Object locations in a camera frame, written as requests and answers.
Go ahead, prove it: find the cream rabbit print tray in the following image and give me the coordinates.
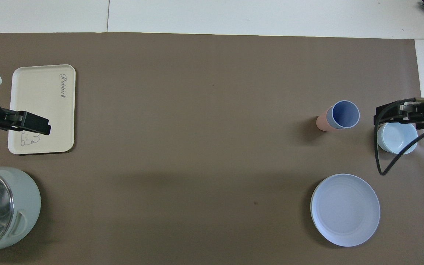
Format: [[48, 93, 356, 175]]
[[8, 64, 76, 155]]

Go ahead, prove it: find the pink plastic cup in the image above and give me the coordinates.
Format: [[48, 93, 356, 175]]
[[316, 106, 341, 132]]

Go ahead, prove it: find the blue plastic cup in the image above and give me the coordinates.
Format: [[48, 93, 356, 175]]
[[325, 100, 360, 130]]

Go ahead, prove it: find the brown table mat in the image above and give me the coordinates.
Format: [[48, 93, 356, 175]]
[[0, 32, 424, 265]]

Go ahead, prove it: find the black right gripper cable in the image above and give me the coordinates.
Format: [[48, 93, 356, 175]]
[[374, 98, 424, 176]]

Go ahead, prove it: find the pale blue plate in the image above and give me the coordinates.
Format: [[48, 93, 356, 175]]
[[310, 174, 381, 247]]

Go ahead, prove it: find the light blue bowl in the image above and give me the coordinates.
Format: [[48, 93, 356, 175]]
[[377, 123, 418, 155]]

